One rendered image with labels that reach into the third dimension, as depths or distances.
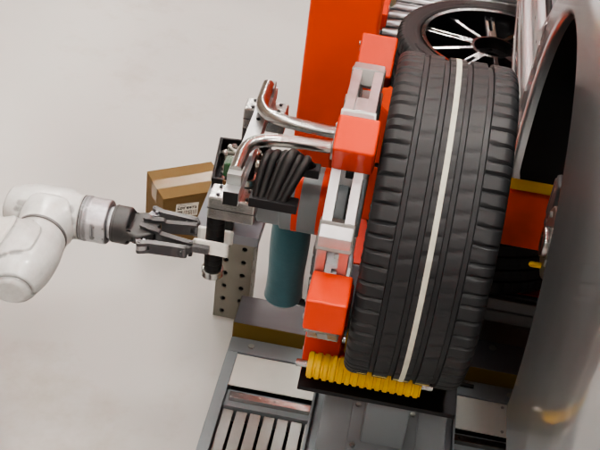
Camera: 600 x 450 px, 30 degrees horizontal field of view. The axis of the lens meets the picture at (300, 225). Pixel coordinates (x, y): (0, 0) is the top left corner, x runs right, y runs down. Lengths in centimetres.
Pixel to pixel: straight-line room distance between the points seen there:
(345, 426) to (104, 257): 111
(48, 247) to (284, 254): 60
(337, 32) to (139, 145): 156
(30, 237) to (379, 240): 64
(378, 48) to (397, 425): 86
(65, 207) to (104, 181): 162
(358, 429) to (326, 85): 81
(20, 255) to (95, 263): 138
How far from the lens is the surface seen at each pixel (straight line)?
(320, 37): 259
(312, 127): 223
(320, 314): 200
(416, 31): 384
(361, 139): 195
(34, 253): 209
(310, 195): 222
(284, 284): 254
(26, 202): 221
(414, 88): 207
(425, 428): 273
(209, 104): 427
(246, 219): 211
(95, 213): 219
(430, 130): 201
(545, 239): 228
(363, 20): 256
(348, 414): 272
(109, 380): 307
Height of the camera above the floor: 215
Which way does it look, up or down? 36 degrees down
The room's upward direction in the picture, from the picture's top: 8 degrees clockwise
